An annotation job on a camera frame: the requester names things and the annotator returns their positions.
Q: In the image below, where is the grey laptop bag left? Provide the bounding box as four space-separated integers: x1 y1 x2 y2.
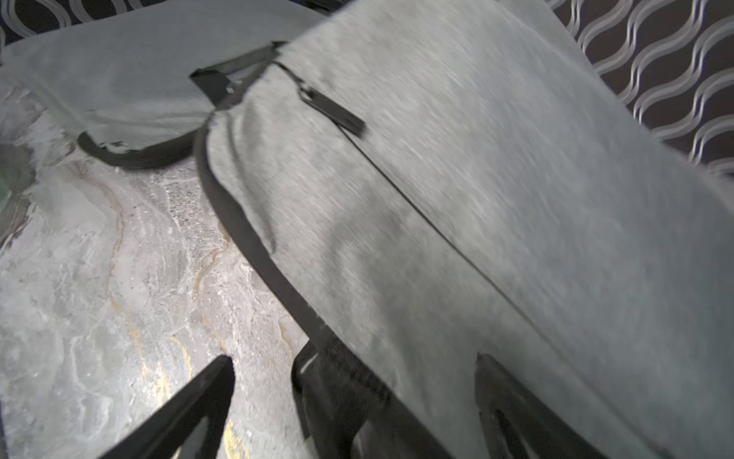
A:
3 1 322 168

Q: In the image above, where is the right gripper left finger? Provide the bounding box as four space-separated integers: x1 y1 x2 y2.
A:
103 355 235 458

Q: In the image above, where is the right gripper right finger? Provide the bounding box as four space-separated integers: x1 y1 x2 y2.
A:
475 354 604 458

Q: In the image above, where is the grey zippered laptop bag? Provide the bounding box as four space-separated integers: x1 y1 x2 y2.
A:
195 1 733 458

